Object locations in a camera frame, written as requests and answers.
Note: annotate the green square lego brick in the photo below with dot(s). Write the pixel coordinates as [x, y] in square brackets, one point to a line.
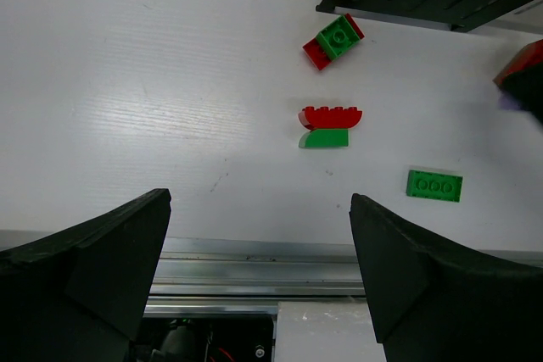
[339, 36]

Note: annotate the purple small lego brick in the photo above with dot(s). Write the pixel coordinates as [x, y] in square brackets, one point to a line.
[508, 102]

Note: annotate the aluminium rail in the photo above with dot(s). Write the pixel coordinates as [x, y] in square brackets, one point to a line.
[209, 278]

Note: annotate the red curved lego brick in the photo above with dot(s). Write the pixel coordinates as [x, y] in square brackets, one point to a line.
[329, 118]

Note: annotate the green curved lego brick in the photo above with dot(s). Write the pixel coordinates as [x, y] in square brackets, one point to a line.
[325, 138]

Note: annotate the red rectangular lego brick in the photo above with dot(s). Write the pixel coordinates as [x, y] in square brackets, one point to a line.
[529, 55]

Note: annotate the green lego plate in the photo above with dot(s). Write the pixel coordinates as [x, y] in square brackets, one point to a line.
[436, 186]

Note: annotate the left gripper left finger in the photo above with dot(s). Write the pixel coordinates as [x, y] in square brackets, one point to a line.
[80, 294]

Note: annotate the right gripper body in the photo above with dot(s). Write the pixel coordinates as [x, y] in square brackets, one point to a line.
[526, 88]

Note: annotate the red lego under green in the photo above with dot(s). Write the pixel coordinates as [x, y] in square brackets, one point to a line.
[316, 54]

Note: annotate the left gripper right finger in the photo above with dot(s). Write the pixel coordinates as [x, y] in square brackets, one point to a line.
[432, 299]

